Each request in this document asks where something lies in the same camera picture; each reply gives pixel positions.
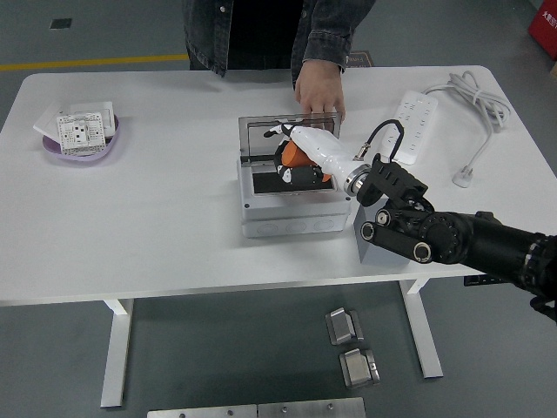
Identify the silver metal foot block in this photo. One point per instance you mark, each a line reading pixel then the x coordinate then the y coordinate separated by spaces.
pixel 359 369
pixel 344 326

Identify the orange cylinder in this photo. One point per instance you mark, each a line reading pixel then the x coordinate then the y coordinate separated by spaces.
pixel 296 157

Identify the black table control panel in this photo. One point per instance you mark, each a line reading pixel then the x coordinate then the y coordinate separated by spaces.
pixel 476 280

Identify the dark floor sign mat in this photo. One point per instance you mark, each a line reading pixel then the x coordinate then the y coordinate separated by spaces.
pixel 361 60

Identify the white wall socket module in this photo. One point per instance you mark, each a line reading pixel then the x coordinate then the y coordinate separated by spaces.
pixel 78 130

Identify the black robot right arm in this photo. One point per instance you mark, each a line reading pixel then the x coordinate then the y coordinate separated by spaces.
pixel 478 239

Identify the black floor hatch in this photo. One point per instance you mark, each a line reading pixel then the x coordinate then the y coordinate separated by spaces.
pixel 61 23

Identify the grey plastic junction box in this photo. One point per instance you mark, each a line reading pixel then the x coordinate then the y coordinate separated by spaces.
pixel 287 213

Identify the person's left hand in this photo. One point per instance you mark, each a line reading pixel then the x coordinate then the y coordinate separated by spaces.
pixel 320 91

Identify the brown cardboard box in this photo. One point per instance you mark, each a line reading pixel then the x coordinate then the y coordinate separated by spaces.
pixel 553 70

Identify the grey metal base plate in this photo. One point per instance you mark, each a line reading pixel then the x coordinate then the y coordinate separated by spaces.
pixel 200 413
pixel 311 409

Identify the red box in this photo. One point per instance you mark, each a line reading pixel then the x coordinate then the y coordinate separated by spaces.
pixel 546 30

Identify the plain white switch plate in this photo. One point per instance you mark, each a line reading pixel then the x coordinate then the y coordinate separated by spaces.
pixel 93 106
pixel 45 122

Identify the purple bowl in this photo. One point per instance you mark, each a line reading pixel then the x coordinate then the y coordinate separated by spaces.
pixel 87 157

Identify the grey cube block with hole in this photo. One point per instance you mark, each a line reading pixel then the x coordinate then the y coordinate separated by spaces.
pixel 383 258

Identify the white power strip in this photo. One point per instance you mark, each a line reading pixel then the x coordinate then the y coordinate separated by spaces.
pixel 413 109

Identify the person's left forearm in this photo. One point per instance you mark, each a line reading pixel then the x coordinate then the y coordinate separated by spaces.
pixel 330 39

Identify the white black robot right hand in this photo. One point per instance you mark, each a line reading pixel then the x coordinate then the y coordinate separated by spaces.
pixel 322 146

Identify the white table leg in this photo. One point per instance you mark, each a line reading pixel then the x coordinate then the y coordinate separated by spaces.
pixel 115 357
pixel 431 361

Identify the person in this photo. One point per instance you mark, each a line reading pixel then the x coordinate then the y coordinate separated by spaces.
pixel 209 35

